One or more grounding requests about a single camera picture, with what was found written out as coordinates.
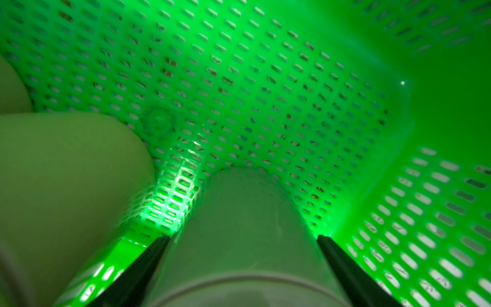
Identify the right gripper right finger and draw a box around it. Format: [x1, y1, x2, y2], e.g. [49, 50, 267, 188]
[317, 235, 401, 307]

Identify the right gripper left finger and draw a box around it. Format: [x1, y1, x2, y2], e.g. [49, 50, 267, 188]
[88, 235, 171, 307]

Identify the green plastic perforated basket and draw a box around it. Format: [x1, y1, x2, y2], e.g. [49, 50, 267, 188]
[1, 1, 490, 306]

